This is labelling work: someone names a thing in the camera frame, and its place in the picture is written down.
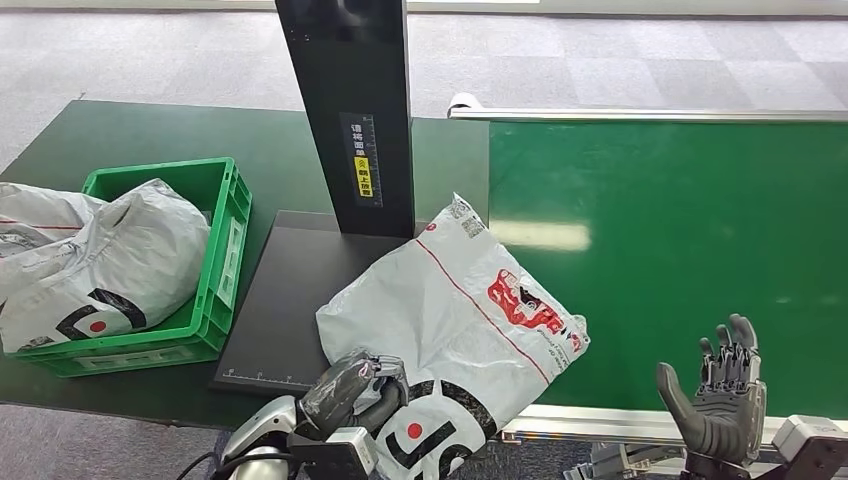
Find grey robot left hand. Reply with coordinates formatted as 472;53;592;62
298;349;411;442

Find dark green table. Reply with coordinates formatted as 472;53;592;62
0;100;492;458

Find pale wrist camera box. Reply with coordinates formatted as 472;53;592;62
771;415;848;480
288;427;379;480

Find green conveyor belt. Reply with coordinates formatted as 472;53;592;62
488;121;848;420

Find white courier bag red print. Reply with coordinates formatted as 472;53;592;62
315;193;591;480

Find aluminium conveyor side rail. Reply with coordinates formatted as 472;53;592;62
447;93;848;125
500;404;848;448

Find yellow sticker on column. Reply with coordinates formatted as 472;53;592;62
353;156;374;199

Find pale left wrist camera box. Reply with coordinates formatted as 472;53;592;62
288;427;379;480

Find black scanner platform with ruler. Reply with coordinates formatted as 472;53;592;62
211;210;429;399

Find white courier bag black logo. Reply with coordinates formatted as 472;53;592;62
0;178;212;354

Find green plastic crate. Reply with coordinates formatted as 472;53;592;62
9;157;253;379

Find white courier bag red line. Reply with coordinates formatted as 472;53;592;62
0;182;107;260

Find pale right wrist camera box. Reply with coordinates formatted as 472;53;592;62
771;415;848;480

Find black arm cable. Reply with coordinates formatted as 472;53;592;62
175;450;293;480

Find black scanner column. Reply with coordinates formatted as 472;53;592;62
274;0;417;240

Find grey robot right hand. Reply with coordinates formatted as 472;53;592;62
655;314;768;465

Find grey conveyor support bracket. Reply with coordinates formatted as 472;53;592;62
563;442;687;480

